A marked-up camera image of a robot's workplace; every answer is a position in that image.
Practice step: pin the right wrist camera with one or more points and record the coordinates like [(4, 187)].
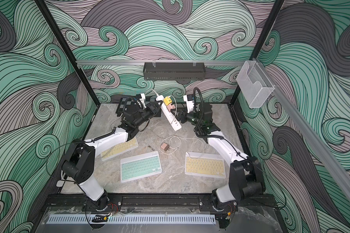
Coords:
[(190, 103)]

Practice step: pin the yellow keyboard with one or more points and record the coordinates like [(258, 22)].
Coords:
[(205, 165), (119, 149)]

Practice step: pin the yellow keyboard left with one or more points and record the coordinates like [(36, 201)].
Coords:
[(119, 149)]

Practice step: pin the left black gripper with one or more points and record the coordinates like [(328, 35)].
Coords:
[(150, 109)]

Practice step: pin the black chessboard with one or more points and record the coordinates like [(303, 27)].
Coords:
[(123, 104)]

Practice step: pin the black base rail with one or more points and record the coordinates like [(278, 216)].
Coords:
[(203, 202)]

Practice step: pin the white power strip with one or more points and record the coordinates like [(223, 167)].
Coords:
[(169, 115)]

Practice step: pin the yellow charger adapter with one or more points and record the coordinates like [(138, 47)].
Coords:
[(167, 100)]

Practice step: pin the black wall tray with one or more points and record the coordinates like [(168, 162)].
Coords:
[(170, 71)]

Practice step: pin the clear plastic wall bin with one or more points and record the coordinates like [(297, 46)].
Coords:
[(254, 83)]

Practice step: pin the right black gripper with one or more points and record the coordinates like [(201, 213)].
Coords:
[(184, 114)]

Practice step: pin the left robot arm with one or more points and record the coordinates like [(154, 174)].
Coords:
[(78, 162)]

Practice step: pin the green wireless keyboard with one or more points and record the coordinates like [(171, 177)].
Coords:
[(140, 166)]

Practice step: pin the yellow keyboard right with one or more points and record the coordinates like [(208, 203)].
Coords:
[(205, 165)]

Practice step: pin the white slotted cable duct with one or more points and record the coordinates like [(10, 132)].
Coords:
[(133, 219)]

